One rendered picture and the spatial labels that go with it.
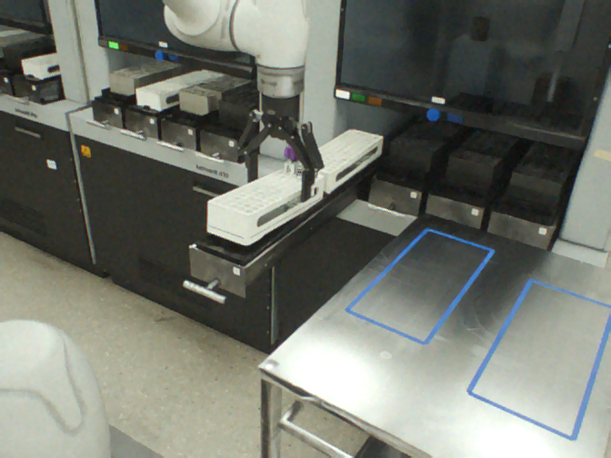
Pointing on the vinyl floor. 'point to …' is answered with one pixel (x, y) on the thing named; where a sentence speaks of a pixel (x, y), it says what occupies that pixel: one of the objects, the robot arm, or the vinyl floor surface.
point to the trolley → (454, 353)
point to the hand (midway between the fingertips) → (278, 186)
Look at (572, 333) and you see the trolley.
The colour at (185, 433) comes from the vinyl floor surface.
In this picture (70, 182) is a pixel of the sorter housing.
